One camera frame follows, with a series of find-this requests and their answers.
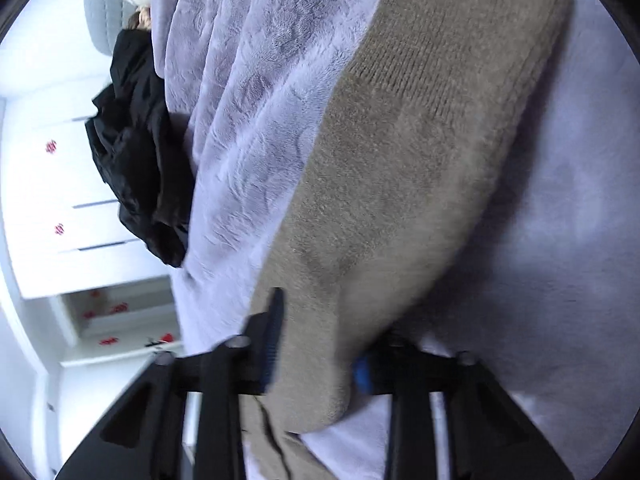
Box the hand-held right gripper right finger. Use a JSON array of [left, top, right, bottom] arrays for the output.
[[352, 332, 577, 480]]

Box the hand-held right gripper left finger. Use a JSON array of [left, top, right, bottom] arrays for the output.
[[55, 287, 288, 480]]

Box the brown knit sweater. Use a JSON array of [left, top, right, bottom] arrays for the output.
[[245, 0, 574, 480]]

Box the black jacket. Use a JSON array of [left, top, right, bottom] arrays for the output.
[[85, 27, 197, 268]]

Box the lavender fleece blanket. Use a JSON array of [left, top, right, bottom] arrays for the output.
[[150, 0, 640, 480]]

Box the white wardrobe with red decals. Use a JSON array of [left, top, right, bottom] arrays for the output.
[[0, 80, 187, 367]]

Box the beige plush toy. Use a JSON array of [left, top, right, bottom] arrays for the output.
[[127, 7, 154, 31]]

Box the grey padded headboard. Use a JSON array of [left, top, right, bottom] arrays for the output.
[[81, 0, 137, 57]]

